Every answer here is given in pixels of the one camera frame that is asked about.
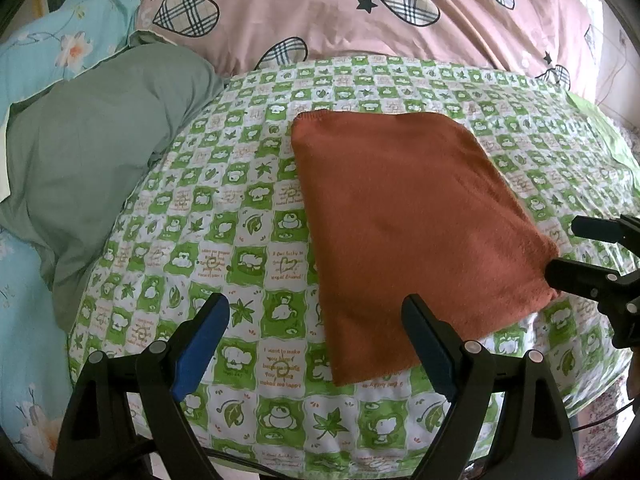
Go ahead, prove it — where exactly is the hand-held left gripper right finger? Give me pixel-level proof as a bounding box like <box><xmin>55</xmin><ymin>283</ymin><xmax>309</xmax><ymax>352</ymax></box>
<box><xmin>401</xmin><ymin>294</ymin><xmax>576</xmax><ymax>480</ymax></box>

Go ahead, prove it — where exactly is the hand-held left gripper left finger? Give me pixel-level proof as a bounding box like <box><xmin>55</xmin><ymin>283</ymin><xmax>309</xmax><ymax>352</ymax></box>
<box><xmin>55</xmin><ymin>292</ymin><xmax>231</xmax><ymax>480</ymax></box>

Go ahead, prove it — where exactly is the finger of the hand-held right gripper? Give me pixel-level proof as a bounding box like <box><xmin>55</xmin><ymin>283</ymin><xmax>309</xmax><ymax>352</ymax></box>
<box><xmin>571</xmin><ymin>214</ymin><xmax>640</xmax><ymax>251</ymax></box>
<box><xmin>545</xmin><ymin>257</ymin><xmax>622</xmax><ymax>302</ymax></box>

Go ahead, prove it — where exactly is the orange towel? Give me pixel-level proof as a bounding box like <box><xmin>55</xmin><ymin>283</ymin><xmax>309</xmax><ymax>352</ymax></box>
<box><xmin>291</xmin><ymin>111</ymin><xmax>560</xmax><ymax>387</ymax></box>

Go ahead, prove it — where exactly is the light green cloth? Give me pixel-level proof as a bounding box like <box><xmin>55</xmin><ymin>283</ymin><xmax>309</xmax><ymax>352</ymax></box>
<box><xmin>567</xmin><ymin>91</ymin><xmax>640</xmax><ymax>166</ymax></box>

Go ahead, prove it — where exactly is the green checked printed blanket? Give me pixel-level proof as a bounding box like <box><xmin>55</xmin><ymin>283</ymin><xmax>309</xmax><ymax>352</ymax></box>
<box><xmin>67</xmin><ymin>57</ymin><xmax>640</xmax><ymax>476</ymax></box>

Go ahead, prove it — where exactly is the light blue floral sheet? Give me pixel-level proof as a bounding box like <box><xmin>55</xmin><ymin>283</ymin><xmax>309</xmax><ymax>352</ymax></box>
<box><xmin>0</xmin><ymin>0</ymin><xmax>166</xmax><ymax>461</ymax></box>

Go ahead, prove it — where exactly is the plain green pillow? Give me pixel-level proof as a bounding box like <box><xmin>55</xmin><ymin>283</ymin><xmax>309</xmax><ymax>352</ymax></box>
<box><xmin>0</xmin><ymin>42</ymin><xmax>226</xmax><ymax>333</ymax></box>

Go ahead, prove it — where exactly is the pink heart-print duvet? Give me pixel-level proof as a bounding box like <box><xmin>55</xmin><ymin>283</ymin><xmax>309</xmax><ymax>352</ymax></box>
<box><xmin>135</xmin><ymin>0</ymin><xmax>608</xmax><ymax>106</ymax></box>

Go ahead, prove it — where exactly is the black cable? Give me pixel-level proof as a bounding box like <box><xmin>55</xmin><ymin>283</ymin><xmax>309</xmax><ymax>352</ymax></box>
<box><xmin>572</xmin><ymin>404</ymin><xmax>634</xmax><ymax>434</ymax></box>
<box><xmin>200</xmin><ymin>451</ymin><xmax>288</xmax><ymax>472</ymax></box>

